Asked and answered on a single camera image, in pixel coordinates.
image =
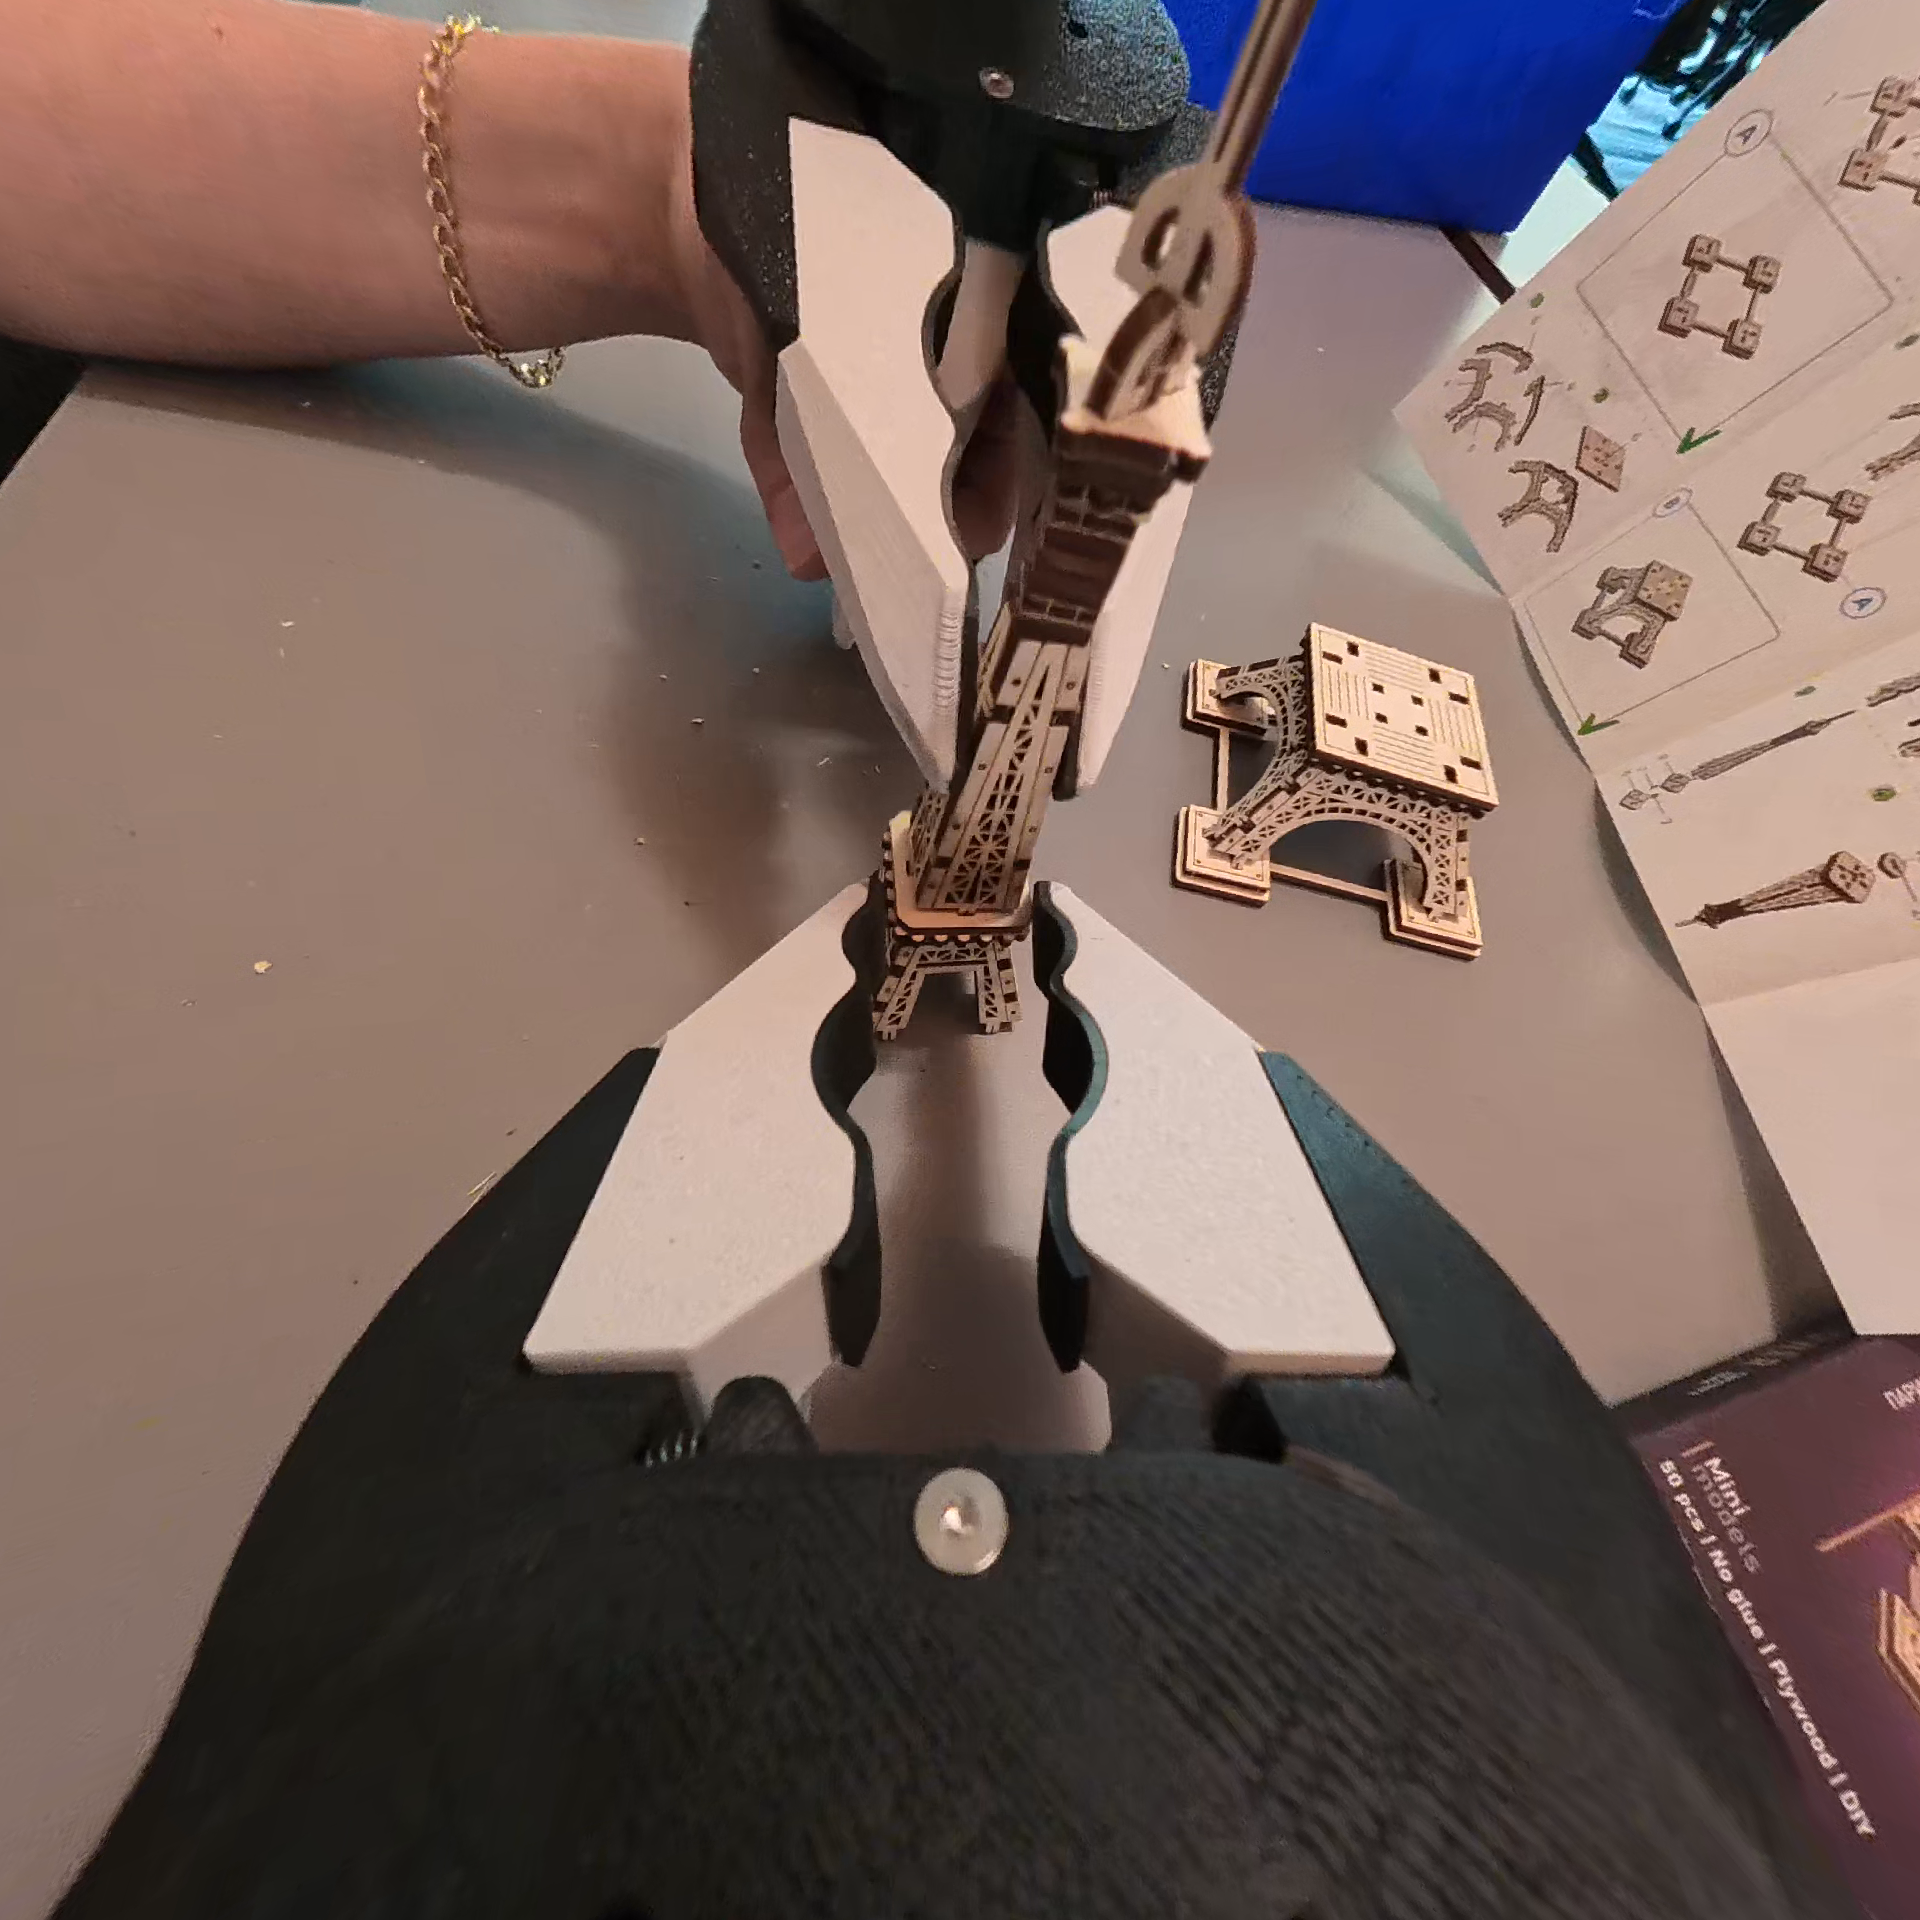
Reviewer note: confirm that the purple model kit box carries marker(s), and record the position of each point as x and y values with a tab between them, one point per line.
1801	1576

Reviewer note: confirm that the wooden tower base section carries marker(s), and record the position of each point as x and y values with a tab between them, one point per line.
1397	721

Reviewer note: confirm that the blue plastic bin with tag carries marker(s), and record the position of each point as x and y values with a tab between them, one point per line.
1425	90

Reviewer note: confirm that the person's left forearm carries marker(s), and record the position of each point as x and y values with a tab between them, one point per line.
224	164

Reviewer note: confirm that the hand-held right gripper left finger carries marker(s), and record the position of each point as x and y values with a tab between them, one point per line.
705	1183

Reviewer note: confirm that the person's left hand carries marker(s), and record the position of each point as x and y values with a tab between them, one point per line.
645	224

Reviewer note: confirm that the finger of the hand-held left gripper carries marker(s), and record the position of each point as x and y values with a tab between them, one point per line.
1133	585
872	450

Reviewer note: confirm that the folded assembly instruction sheet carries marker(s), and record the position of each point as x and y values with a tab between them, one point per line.
1727	375

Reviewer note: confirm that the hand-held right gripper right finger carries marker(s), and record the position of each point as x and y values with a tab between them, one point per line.
1201	1183

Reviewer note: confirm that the wooden tower spire section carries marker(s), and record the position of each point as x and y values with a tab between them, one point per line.
1034	703

